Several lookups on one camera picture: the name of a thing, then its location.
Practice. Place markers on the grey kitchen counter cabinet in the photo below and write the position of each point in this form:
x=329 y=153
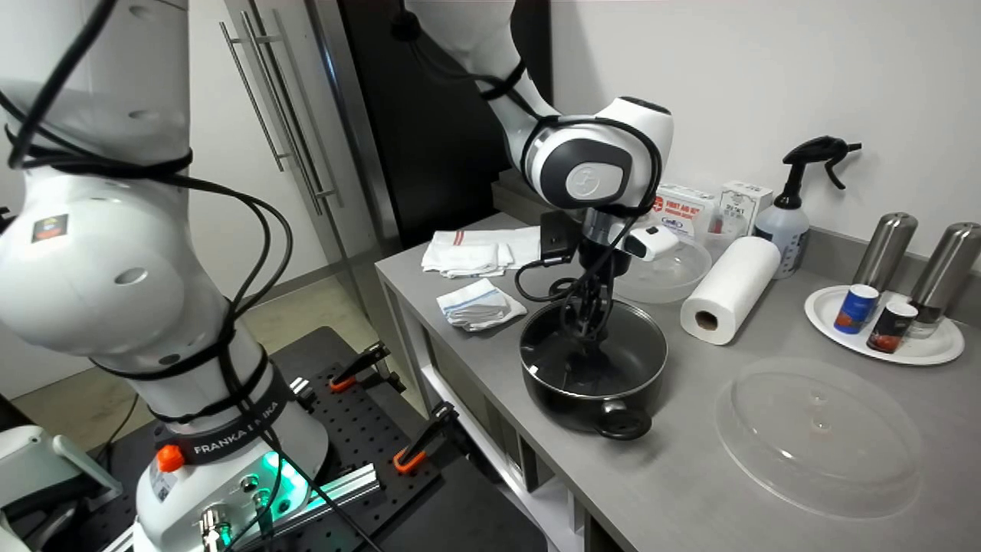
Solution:
x=402 y=307

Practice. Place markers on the small dark container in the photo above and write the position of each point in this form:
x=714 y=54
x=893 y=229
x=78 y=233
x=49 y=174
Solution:
x=893 y=325

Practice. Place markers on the glass pot lid black knob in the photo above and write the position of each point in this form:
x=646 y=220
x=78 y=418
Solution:
x=624 y=355

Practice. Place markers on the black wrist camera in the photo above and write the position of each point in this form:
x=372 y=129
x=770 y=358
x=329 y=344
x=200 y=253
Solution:
x=557 y=237

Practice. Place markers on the white towel blue stripes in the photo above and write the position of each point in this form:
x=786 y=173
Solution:
x=479 y=304

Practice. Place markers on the stainless steel shaker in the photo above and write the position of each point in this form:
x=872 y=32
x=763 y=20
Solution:
x=883 y=249
x=946 y=263

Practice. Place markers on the white plate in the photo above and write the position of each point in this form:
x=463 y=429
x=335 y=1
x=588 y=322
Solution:
x=935 y=344

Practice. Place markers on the black robot table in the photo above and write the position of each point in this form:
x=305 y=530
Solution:
x=369 y=429

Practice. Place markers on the white towel red stripe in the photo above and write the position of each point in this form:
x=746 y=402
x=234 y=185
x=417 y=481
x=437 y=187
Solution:
x=476 y=249

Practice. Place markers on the small blue container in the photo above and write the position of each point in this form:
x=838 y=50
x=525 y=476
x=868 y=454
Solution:
x=854 y=309

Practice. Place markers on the clear plastic bowl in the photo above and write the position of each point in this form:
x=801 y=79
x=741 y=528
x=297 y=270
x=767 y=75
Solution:
x=674 y=277

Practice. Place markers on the aluminium rail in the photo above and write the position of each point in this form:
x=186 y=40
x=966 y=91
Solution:
x=332 y=493

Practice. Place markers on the white paper towel roll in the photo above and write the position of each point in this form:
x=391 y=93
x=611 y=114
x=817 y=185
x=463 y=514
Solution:
x=730 y=292

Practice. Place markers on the spray bottle black trigger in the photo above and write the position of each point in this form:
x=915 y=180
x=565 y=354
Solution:
x=786 y=217

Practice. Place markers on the black cooking pot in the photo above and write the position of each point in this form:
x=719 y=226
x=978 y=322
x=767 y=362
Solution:
x=593 y=409

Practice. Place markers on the white box red print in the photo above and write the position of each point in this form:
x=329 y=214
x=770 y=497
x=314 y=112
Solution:
x=687 y=212

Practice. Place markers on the clear round plastic lid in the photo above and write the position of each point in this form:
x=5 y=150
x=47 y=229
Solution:
x=817 y=440

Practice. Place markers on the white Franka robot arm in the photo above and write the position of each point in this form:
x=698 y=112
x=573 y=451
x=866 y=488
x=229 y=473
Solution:
x=102 y=263

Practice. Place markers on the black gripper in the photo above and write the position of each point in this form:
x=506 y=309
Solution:
x=603 y=256

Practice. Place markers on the white box grey print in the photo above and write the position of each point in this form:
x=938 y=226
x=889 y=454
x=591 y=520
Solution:
x=743 y=207

